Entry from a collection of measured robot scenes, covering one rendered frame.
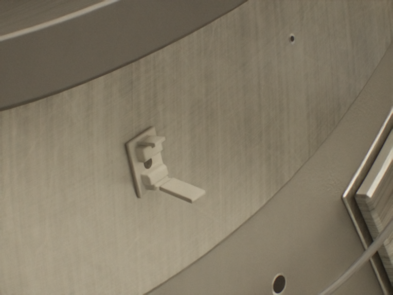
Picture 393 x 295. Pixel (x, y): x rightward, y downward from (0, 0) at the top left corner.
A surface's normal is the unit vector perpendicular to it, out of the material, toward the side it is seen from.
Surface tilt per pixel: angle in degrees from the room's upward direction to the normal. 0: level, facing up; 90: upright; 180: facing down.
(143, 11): 90
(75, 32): 90
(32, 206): 90
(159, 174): 90
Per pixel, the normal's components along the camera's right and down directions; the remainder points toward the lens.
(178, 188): 0.00, -0.86
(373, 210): 0.19, 0.55
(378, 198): 0.76, 0.08
